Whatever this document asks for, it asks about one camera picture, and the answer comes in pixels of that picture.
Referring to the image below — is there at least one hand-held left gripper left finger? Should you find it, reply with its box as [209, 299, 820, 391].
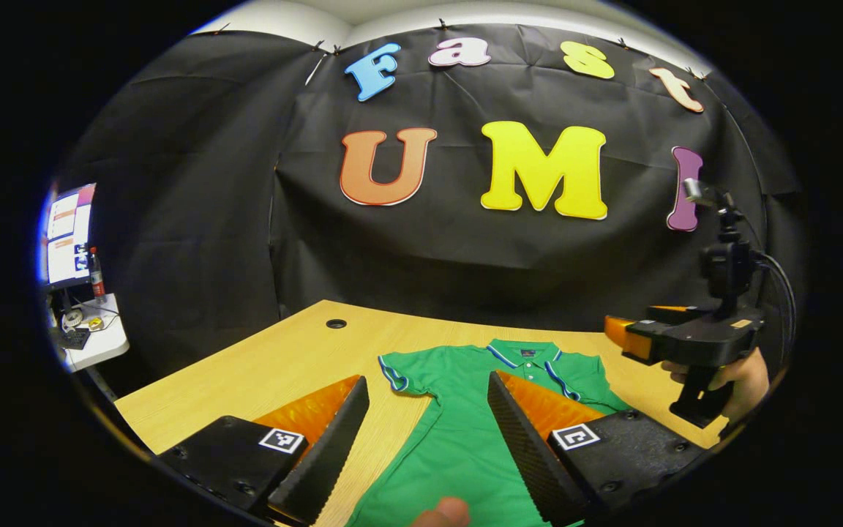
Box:
[154, 375, 371, 526]

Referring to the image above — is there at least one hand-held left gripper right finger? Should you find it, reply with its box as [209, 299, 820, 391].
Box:
[487, 370, 708, 526]

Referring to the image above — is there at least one green T-shirt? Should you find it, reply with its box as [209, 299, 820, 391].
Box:
[345, 338, 634, 527]

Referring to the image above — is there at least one white side table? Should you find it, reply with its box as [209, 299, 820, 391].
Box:
[48, 293, 131, 373]

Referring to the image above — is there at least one red bottle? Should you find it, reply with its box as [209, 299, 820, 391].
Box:
[89, 247, 108, 301]

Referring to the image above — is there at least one computer monitor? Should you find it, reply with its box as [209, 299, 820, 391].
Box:
[41, 183, 97, 288]

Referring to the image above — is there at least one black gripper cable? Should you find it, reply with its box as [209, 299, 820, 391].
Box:
[754, 251, 798, 367]

